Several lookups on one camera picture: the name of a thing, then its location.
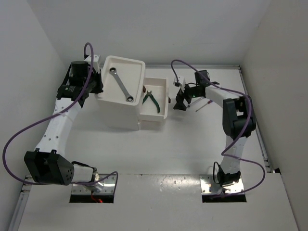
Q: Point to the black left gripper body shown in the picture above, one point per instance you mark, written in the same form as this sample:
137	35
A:
96	86

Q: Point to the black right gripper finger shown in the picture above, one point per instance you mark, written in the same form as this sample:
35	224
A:
178	105
184	106

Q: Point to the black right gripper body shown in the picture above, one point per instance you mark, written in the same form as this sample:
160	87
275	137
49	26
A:
191	92

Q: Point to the large silver ratchet wrench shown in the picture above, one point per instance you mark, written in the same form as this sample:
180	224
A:
113	72

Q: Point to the white drawer organizer cabinet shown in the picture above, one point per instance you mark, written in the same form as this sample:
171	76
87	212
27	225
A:
115	111

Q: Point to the green handled pliers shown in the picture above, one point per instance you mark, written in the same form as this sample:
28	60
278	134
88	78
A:
150	95

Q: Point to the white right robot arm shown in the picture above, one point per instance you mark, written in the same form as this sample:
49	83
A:
238	120

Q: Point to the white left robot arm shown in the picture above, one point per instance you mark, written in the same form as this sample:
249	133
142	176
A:
47	163

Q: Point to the small silver wrench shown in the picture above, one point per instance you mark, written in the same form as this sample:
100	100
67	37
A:
193	103

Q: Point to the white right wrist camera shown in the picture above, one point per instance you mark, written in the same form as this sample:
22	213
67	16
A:
179	81

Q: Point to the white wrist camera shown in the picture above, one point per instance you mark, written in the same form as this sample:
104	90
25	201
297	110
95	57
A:
96	61
179	81

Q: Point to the red blue handled screwdriver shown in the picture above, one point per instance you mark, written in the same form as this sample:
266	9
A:
209	102

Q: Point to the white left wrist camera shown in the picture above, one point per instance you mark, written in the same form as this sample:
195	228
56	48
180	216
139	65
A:
96	61

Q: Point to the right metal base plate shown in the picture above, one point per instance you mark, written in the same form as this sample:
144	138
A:
209	186

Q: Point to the metal base plate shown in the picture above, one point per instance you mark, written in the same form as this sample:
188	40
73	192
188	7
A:
105	187
209	186

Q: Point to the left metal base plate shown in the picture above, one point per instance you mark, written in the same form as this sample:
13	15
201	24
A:
105	187

